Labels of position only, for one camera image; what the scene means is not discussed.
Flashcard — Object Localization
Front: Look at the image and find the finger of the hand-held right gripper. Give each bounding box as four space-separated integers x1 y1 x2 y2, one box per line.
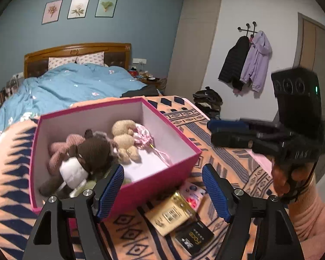
210 131 278 152
207 118 281 134

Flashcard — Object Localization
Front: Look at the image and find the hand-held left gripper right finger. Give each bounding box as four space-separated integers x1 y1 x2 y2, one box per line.
202 163 305 260

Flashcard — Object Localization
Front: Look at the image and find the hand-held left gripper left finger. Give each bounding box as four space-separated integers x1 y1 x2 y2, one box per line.
23 164 125 260

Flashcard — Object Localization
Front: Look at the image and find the floral tissue pack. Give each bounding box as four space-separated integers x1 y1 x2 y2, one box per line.
179 182 206 210

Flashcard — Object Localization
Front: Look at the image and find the brown crochet toy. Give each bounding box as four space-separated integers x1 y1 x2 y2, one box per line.
39 129 117 195

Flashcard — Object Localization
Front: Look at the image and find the pink storage box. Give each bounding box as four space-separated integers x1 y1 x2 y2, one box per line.
29 97 203 220

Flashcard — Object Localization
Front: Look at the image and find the black foil packet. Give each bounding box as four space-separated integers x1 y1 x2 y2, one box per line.
175 219 214 256

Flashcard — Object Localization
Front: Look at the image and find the cream plush bear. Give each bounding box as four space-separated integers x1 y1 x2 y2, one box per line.
112 120 141 164

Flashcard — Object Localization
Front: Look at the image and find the gold carton box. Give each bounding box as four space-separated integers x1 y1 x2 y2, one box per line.
144 191 199 237

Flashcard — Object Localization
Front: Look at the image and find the pink satin pouch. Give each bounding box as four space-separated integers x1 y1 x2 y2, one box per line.
133 123 174 166

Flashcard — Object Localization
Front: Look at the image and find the pink crochet toy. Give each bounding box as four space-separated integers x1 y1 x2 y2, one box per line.
48 134 84 175

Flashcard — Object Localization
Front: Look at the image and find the person's right forearm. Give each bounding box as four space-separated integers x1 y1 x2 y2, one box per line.
286 180 325 241

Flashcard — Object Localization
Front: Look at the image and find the person's right hand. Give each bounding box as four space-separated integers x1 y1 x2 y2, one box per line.
271 164 315 202

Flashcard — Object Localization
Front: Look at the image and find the orange patterned blanket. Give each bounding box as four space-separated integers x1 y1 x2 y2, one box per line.
0 95 288 260

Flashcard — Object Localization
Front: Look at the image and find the dark clothes pile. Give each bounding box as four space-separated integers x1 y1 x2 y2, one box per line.
192 87 223 120

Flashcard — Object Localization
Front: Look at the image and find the black jacket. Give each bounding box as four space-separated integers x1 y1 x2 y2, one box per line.
218 35 251 91

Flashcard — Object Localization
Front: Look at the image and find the wooden door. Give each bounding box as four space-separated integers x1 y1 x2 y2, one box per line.
298 12 325 141

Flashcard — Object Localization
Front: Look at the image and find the purple jacket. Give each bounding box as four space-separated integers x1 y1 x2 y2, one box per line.
239 31 273 93

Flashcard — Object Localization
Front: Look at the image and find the wooden nightstand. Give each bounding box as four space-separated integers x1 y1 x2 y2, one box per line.
139 76 167 91

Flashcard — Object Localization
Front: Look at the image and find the beige wardrobe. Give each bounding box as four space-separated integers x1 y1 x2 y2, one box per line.
168 0 223 96

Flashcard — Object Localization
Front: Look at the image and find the dark grey garment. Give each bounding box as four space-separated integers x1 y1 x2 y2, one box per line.
121 85 163 98

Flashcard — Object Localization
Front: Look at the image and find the blue floral duvet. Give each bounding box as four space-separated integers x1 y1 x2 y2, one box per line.
0 63 148 138

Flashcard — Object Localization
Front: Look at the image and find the white patterned pillow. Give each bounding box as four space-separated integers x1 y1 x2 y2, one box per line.
48 56 78 69
76 52 106 65

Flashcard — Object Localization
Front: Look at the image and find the wooden bed headboard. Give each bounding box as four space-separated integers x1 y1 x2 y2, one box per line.
24 42 132 79

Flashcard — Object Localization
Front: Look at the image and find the black wall coat rack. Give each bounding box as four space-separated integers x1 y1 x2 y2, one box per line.
238 22 258 37

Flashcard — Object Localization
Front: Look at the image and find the green leaf wall picture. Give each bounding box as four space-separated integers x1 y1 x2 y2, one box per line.
95 0 118 18

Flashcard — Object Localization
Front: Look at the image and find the white flower wall picture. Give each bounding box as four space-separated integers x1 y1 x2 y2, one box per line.
67 0 91 19

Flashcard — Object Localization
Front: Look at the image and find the pink flower wall picture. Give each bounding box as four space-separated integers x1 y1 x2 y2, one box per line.
41 0 63 25

